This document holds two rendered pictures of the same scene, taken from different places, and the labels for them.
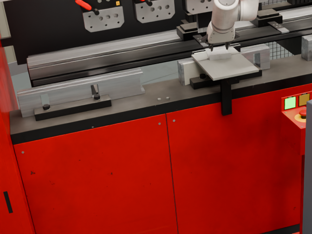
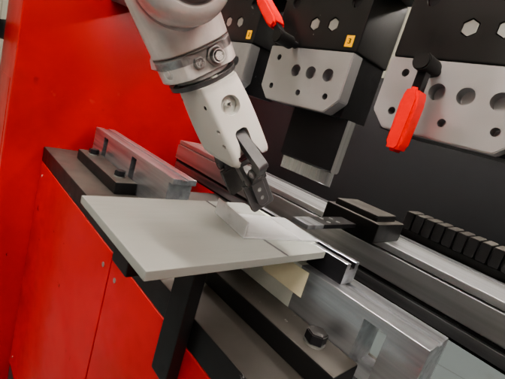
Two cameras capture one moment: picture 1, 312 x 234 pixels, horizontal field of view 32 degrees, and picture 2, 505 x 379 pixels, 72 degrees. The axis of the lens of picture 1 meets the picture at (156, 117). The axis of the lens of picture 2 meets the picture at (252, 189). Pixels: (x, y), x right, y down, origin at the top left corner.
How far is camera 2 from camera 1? 1.99 m
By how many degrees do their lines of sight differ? 55
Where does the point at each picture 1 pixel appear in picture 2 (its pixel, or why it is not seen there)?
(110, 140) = (71, 232)
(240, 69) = (149, 238)
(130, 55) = not seen: hidden behind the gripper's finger
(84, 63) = (215, 170)
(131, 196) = (56, 348)
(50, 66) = (192, 152)
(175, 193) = not seen: outside the picture
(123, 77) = (155, 170)
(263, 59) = (388, 367)
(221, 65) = (184, 218)
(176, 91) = not seen: hidden behind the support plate
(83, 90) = (125, 159)
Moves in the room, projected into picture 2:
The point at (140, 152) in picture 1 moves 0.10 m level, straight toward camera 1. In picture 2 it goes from (80, 289) to (25, 292)
